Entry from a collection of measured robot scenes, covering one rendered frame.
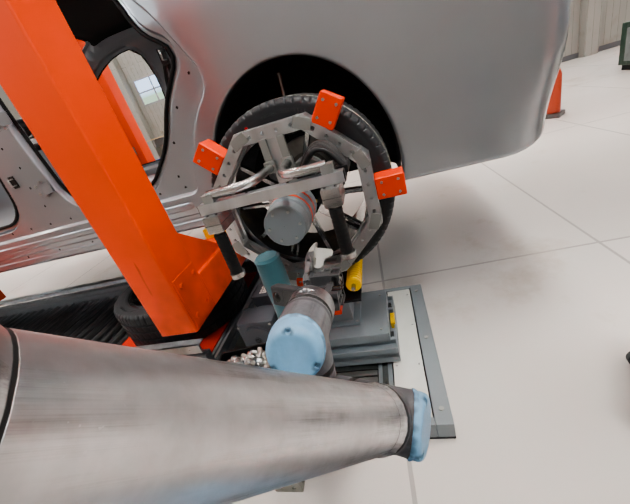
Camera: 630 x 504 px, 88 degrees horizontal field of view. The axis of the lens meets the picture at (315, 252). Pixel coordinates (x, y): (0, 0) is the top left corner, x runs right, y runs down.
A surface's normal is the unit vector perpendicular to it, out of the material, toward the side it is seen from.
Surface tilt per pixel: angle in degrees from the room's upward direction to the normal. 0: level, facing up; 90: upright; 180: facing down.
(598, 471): 0
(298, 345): 73
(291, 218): 90
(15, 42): 90
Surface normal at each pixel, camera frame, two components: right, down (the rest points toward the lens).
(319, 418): 0.84, -0.35
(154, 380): 0.69, -0.71
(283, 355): -0.18, 0.20
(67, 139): -0.14, 0.48
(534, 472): -0.28, -0.86
